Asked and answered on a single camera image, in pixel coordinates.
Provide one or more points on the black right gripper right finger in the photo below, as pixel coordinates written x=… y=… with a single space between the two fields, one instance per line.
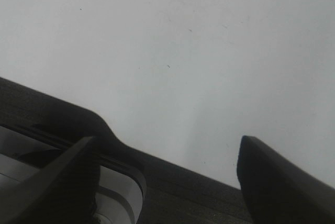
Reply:
x=277 y=191

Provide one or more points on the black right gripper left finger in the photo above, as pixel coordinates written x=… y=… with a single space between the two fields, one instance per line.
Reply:
x=62 y=192

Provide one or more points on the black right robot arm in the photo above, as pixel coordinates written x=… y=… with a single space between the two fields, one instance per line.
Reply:
x=134 y=187

